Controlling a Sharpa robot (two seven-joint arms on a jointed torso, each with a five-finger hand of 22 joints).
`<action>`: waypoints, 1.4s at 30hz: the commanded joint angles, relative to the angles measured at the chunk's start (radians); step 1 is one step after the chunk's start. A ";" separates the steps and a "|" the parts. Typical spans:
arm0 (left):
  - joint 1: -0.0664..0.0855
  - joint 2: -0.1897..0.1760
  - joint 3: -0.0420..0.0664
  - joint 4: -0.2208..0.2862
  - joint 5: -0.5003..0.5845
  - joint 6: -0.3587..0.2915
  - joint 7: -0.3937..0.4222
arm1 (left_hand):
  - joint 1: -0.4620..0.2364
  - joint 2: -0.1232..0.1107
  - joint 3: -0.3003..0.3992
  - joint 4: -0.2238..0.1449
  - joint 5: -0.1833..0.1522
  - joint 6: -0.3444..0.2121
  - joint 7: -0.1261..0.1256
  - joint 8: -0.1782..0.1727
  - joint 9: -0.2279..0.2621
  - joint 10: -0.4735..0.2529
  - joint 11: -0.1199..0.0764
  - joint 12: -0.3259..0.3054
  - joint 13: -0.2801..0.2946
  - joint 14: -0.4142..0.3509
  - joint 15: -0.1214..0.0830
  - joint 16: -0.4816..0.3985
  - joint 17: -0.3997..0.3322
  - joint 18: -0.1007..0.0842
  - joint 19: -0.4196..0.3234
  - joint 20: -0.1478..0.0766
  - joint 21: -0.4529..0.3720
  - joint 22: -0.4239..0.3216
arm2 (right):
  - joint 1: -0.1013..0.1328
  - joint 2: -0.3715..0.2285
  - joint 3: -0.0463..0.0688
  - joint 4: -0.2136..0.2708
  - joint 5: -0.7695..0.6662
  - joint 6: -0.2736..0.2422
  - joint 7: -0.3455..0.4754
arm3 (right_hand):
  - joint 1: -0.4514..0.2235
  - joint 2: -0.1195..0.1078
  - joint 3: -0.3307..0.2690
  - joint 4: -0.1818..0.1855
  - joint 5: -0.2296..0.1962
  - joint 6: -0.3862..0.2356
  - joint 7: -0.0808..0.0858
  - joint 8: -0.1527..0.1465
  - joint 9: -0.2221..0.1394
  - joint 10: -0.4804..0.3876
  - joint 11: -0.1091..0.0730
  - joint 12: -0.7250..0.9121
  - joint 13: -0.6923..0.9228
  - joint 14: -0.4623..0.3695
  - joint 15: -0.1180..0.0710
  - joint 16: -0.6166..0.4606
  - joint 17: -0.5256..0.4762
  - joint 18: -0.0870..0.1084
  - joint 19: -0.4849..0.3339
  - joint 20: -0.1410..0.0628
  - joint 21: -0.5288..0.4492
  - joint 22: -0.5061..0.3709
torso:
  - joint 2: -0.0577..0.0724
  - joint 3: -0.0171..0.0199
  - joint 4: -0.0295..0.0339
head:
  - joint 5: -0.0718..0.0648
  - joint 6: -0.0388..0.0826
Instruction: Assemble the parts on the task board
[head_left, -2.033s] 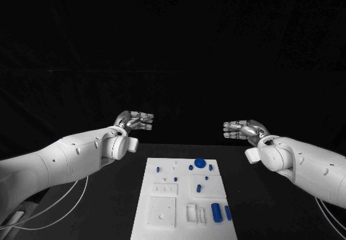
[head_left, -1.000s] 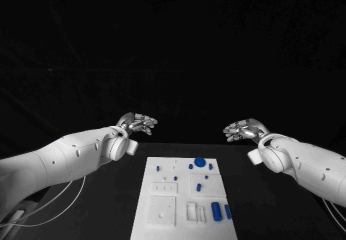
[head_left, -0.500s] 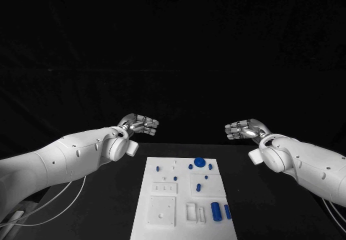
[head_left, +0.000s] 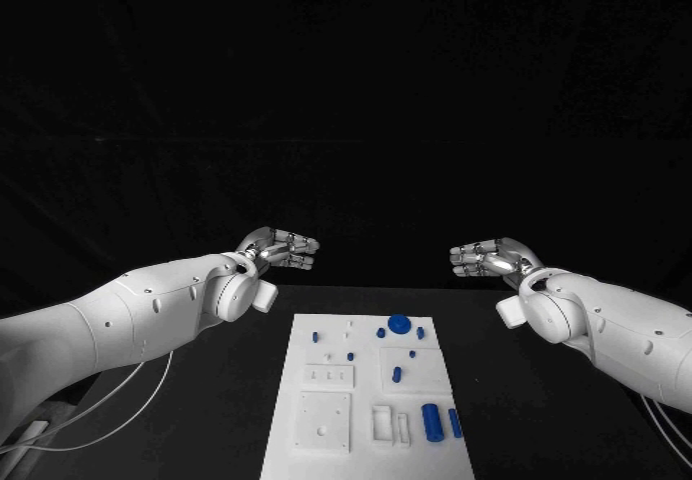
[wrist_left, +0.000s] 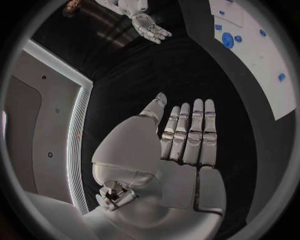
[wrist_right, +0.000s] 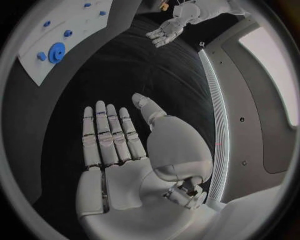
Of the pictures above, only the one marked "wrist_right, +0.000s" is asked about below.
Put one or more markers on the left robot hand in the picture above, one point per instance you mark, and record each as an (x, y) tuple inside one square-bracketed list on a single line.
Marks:
[(166, 31)]

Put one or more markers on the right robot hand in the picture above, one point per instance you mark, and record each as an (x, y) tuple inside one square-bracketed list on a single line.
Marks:
[(131, 180)]

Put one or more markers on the white task board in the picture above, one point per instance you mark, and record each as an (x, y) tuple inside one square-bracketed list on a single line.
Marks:
[(63, 35)]

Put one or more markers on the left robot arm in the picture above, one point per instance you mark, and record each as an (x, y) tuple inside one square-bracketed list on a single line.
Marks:
[(208, 8)]

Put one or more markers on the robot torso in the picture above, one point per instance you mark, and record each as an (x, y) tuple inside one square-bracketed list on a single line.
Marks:
[(246, 116)]

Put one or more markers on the blue peg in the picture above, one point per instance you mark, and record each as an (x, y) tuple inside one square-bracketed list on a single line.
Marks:
[(46, 23), (68, 33)]

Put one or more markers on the blue gear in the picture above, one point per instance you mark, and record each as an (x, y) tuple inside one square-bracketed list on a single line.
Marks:
[(56, 52)]

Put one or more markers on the blue plug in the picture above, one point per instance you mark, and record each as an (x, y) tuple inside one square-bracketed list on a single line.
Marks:
[(87, 5), (102, 13)]

